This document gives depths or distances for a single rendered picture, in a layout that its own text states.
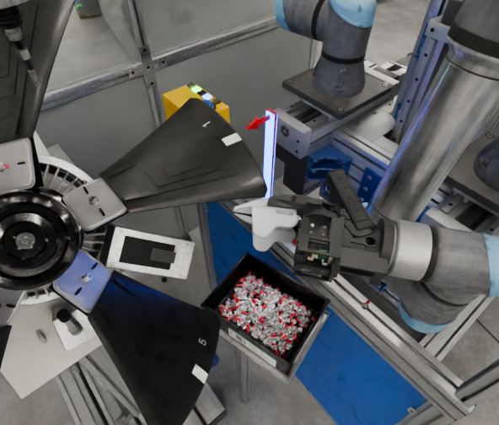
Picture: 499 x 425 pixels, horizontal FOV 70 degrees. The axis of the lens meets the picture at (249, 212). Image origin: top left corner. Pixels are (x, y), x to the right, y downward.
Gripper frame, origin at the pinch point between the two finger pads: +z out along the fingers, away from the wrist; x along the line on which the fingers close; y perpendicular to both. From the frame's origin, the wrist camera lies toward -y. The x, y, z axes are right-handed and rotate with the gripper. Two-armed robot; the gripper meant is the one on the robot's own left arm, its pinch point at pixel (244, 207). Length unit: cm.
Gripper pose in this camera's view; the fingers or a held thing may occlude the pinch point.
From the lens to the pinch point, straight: 51.5
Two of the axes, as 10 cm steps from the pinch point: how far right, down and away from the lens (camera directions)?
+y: -2.3, 8.0, -5.6
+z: -9.7, -1.7, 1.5
